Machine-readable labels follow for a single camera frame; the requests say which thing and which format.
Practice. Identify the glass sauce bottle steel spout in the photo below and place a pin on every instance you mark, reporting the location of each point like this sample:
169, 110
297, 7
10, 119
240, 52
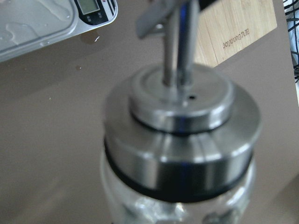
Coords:
179, 136

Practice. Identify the wooden cutting board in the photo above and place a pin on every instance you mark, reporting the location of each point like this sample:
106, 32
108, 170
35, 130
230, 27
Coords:
229, 26

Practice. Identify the grey digital kitchen scale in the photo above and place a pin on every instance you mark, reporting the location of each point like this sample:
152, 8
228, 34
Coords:
27, 25

